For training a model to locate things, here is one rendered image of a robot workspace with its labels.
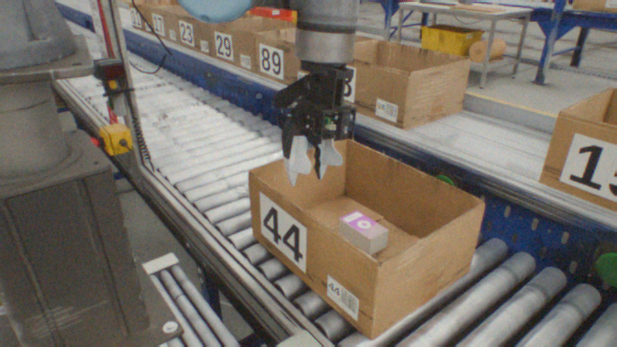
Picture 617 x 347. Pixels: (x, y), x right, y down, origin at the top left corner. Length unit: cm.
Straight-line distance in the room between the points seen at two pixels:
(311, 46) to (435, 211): 48
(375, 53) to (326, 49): 103
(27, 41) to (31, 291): 34
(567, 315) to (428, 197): 33
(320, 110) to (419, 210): 42
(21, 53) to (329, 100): 39
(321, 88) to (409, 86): 57
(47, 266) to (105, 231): 9
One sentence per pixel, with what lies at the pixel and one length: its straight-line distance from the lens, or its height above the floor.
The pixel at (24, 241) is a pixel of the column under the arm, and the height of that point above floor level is 100.
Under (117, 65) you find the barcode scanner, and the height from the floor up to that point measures 108.
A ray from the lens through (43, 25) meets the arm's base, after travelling 61.
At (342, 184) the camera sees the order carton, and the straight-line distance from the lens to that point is 112.
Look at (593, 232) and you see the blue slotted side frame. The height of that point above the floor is 86.
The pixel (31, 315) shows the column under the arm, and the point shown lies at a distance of 74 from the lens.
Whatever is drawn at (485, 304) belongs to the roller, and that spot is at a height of 74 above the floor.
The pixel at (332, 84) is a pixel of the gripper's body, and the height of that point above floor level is 116.
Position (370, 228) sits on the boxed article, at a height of 80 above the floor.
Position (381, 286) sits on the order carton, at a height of 87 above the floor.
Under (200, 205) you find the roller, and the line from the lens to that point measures 115.
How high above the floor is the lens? 134
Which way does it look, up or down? 28 degrees down
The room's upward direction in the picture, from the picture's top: straight up
